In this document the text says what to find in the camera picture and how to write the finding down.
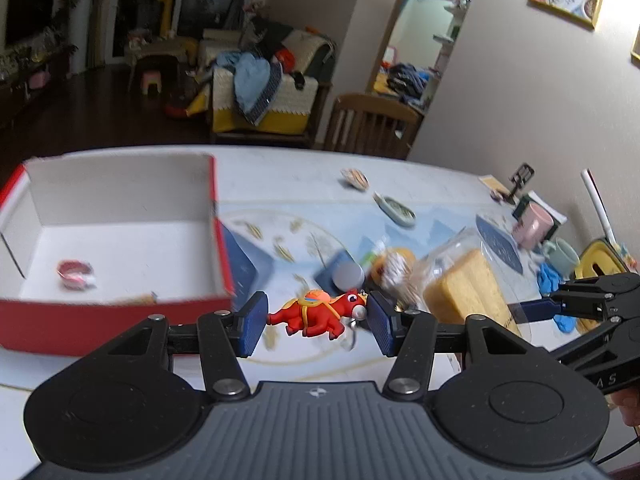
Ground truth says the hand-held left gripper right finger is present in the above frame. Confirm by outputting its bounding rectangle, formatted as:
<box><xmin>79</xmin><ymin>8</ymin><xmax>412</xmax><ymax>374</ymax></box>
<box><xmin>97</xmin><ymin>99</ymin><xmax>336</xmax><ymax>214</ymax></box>
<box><xmin>367</xmin><ymin>292</ymin><xmax>546</xmax><ymax>402</ymax></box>

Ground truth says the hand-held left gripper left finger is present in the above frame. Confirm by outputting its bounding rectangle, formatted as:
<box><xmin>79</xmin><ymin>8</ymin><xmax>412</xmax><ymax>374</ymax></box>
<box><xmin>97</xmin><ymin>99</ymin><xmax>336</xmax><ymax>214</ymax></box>
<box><xmin>100</xmin><ymin>291</ymin><xmax>270</xmax><ymax>402</ymax></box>

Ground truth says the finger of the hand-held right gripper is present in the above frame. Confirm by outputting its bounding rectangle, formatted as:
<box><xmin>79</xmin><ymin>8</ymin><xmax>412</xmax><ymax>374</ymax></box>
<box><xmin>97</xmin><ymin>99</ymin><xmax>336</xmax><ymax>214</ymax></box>
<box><xmin>550</xmin><ymin>317</ymin><xmax>640</xmax><ymax>368</ymax></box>
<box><xmin>507</xmin><ymin>272</ymin><xmax>640</xmax><ymax>323</ymax></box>

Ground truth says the red horse toy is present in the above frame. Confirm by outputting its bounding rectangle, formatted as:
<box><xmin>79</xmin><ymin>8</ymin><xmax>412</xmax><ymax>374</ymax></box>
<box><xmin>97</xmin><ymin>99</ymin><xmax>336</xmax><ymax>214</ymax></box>
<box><xmin>267</xmin><ymin>287</ymin><xmax>370</xmax><ymax>341</ymax></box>

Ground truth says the light blue correction tape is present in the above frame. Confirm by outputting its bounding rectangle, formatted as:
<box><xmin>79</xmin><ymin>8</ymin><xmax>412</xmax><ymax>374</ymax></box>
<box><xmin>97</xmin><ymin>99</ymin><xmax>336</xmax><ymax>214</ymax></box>
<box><xmin>373</xmin><ymin>192</ymin><xmax>417</xmax><ymax>227</ymax></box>

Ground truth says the red cardboard box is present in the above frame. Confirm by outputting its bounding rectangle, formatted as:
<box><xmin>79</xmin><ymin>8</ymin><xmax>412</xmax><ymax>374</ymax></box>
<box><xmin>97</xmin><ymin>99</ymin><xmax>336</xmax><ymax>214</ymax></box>
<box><xmin>0</xmin><ymin>154</ymin><xmax>237</xmax><ymax>357</ymax></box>

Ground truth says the person's right hand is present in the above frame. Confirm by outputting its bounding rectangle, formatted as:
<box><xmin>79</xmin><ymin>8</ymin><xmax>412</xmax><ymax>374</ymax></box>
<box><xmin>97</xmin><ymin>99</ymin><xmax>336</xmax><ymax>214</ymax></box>
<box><xmin>607</xmin><ymin>389</ymin><xmax>640</xmax><ymax>429</ymax></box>

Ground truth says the blue cloth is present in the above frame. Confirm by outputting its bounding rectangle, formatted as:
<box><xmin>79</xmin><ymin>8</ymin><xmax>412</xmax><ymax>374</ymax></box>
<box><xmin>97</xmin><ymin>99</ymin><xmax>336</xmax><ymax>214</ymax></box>
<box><xmin>537</xmin><ymin>264</ymin><xmax>578</xmax><ymax>333</ymax></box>

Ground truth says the green mug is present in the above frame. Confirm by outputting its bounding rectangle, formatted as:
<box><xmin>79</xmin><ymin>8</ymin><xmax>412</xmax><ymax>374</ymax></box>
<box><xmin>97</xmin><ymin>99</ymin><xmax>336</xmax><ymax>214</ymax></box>
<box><xmin>542</xmin><ymin>238</ymin><xmax>581</xmax><ymax>278</ymax></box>

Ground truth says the wrapped snack packet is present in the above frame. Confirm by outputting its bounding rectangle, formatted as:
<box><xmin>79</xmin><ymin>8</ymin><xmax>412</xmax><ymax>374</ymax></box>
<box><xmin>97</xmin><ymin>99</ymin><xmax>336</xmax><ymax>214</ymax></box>
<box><xmin>367</xmin><ymin>247</ymin><xmax>417</xmax><ymax>293</ymax></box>

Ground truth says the grey round lid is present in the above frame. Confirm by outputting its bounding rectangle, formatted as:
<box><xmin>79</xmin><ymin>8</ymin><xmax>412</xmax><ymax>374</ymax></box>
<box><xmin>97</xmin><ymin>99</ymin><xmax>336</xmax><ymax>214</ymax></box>
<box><xmin>332</xmin><ymin>261</ymin><xmax>366</xmax><ymax>292</ymax></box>

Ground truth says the dark blue flat object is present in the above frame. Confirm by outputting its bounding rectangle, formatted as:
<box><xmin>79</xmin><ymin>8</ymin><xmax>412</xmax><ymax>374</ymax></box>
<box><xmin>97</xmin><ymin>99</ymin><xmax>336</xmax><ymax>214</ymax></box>
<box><xmin>219</xmin><ymin>222</ymin><xmax>274</xmax><ymax>306</ymax></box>

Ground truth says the yellow container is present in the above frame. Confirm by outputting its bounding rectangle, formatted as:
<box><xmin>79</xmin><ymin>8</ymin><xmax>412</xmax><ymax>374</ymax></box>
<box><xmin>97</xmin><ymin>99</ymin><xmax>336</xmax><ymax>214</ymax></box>
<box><xmin>572</xmin><ymin>239</ymin><xmax>633</xmax><ymax>333</ymax></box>

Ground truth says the bread in plastic bag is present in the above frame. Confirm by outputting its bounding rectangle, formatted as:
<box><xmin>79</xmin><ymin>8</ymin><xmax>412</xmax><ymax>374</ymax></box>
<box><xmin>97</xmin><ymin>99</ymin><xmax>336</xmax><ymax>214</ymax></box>
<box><xmin>407</xmin><ymin>227</ymin><xmax>526</xmax><ymax>338</ymax></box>

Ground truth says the pink mug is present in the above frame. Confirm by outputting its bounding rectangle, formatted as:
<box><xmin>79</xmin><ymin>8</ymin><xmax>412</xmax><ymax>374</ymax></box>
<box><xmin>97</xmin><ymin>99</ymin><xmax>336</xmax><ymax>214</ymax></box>
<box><xmin>512</xmin><ymin>203</ymin><xmax>556</xmax><ymax>250</ymax></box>

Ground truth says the black phone stand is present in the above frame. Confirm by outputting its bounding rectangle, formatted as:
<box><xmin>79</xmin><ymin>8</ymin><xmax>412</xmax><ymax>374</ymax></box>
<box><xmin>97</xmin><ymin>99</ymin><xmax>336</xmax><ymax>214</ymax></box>
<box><xmin>502</xmin><ymin>163</ymin><xmax>536</xmax><ymax>204</ymax></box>

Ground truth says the bunny face plush toy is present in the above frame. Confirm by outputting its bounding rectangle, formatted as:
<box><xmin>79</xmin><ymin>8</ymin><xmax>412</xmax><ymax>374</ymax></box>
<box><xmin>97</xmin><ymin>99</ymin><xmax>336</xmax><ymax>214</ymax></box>
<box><xmin>340</xmin><ymin>168</ymin><xmax>371</xmax><ymax>191</ymax></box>

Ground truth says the red and white small toy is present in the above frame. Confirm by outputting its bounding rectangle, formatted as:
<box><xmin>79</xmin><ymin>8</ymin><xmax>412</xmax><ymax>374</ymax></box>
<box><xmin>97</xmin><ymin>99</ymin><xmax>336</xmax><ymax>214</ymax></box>
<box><xmin>56</xmin><ymin>259</ymin><xmax>97</xmax><ymax>291</ymax></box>

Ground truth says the wooden chair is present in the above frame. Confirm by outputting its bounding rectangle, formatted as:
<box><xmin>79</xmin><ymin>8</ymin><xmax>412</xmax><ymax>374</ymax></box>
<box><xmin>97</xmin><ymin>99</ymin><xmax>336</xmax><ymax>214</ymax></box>
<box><xmin>322</xmin><ymin>93</ymin><xmax>423</xmax><ymax>161</ymax></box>

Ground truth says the yellow sofa with lace cover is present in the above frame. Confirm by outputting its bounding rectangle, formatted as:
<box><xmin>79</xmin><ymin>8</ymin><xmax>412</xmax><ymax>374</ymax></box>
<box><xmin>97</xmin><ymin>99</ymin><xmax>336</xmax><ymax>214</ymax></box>
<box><xmin>199</xmin><ymin>27</ymin><xmax>335</xmax><ymax>148</ymax></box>

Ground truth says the blue clothes pile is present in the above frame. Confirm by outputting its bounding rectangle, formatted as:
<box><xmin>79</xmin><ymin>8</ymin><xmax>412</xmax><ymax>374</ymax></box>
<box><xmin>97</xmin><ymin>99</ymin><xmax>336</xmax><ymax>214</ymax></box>
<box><xmin>216</xmin><ymin>51</ymin><xmax>283</xmax><ymax>125</ymax></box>

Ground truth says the dark clothes pile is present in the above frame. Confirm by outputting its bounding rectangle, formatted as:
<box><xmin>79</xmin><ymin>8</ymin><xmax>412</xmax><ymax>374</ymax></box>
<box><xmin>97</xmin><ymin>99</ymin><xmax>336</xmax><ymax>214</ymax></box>
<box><xmin>387</xmin><ymin>62</ymin><xmax>433</xmax><ymax>108</ymax></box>

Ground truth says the coffee table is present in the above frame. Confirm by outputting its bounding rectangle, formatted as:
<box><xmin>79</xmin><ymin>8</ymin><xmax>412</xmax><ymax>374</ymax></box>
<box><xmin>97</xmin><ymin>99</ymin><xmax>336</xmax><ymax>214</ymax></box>
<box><xmin>125</xmin><ymin>37</ymin><xmax>198</xmax><ymax>92</ymax></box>

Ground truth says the yellow giraffe toy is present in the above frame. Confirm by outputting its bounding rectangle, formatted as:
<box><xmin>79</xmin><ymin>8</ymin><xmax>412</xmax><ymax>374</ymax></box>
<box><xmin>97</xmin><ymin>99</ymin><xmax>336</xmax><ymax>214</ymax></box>
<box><xmin>156</xmin><ymin>0</ymin><xmax>176</xmax><ymax>41</ymax></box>

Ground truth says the dark television cabinet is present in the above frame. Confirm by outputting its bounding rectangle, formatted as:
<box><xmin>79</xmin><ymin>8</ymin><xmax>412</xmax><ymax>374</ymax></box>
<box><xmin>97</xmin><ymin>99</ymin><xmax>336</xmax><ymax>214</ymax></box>
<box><xmin>0</xmin><ymin>42</ymin><xmax>78</xmax><ymax>128</ymax></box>

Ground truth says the white tower air conditioner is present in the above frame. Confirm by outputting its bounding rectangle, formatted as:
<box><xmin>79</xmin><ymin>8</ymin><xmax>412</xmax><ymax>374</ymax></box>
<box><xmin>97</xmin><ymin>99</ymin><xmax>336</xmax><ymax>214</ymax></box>
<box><xmin>67</xmin><ymin>0</ymin><xmax>101</xmax><ymax>75</ymax></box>

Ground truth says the television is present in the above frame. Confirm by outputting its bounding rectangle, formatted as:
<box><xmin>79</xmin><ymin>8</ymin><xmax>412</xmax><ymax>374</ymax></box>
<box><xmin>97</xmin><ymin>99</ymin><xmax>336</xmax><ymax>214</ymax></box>
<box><xmin>4</xmin><ymin>0</ymin><xmax>56</xmax><ymax>48</ymax></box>

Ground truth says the black cable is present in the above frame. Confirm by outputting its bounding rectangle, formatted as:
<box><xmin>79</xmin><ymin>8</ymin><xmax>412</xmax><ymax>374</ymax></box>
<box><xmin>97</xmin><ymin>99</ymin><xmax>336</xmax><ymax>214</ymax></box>
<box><xmin>594</xmin><ymin>435</ymin><xmax>640</xmax><ymax>465</ymax></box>

